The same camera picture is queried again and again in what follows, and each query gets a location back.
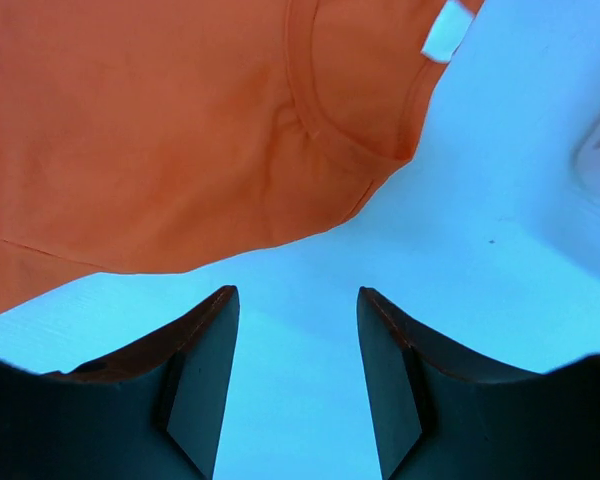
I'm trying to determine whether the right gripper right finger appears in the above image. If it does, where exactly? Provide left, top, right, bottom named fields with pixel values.
left=357, top=287, right=600, bottom=479

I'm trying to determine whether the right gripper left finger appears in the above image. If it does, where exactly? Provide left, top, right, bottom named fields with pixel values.
left=0, top=286, right=240, bottom=479

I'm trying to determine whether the orange t-shirt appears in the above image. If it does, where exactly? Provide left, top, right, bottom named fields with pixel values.
left=0, top=1, right=481, bottom=314

